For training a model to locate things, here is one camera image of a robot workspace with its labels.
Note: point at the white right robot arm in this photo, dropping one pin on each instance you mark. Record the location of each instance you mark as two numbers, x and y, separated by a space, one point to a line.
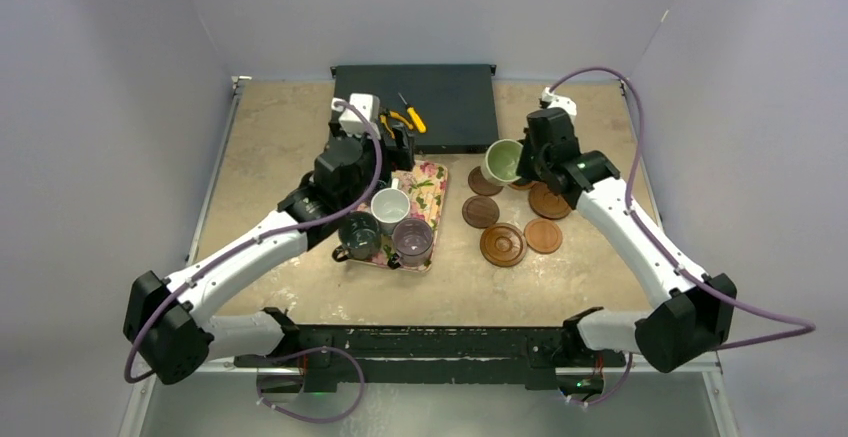
691 311

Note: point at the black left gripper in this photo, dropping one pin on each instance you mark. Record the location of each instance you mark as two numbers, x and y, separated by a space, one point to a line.
397 156

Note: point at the yellow handled screwdriver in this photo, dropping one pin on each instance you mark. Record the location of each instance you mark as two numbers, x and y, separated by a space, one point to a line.
415 119

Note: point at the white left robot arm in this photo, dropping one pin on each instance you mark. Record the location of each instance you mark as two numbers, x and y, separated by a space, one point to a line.
171 322

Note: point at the light green mug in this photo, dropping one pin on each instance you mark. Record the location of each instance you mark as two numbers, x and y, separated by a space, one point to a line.
500 163

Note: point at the dark walnut coaster middle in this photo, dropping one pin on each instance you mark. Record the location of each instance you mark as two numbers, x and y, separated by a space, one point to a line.
480 212

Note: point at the light orange coaster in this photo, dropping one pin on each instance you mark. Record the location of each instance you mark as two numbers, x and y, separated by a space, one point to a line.
543 236
522 184

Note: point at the lavender mug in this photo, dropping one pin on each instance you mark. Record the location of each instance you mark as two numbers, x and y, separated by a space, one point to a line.
413 242

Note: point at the white mug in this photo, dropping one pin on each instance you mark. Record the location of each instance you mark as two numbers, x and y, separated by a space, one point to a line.
390 206

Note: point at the light orange coaster back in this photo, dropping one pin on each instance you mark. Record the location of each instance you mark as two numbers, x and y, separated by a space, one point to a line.
522 184

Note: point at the dark walnut coaster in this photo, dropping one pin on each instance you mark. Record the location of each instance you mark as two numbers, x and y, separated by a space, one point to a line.
480 212
479 185

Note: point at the dark grey network switch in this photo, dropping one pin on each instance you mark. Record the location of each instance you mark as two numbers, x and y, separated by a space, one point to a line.
454 101

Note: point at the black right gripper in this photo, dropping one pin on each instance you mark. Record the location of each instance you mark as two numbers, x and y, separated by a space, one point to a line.
530 161

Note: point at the dark walnut coaster back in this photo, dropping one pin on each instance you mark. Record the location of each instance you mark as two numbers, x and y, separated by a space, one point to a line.
479 185

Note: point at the yellow handled pliers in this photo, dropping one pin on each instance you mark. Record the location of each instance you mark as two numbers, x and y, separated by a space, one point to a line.
392 121

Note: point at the floral serving tray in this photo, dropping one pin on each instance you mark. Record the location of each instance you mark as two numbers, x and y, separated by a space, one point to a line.
426 185

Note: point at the dark green mug front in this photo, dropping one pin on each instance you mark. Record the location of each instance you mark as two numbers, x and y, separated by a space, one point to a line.
360 237

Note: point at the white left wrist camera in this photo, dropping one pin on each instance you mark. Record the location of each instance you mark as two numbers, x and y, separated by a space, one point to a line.
358 114

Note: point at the light orange coaster front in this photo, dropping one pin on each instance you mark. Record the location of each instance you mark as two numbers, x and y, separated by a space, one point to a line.
543 236

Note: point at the glossy brown ringed coaster front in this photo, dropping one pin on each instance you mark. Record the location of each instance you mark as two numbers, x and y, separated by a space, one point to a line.
503 245

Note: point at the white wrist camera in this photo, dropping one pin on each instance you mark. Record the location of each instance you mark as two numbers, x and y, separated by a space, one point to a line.
358 114
549 99

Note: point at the glossy brown ringed coaster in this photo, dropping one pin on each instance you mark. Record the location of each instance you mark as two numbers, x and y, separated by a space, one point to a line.
503 245
544 203

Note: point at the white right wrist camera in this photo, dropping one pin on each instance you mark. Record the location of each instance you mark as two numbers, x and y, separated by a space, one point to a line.
549 99

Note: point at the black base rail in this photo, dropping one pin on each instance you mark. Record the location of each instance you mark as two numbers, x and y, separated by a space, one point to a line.
526 356

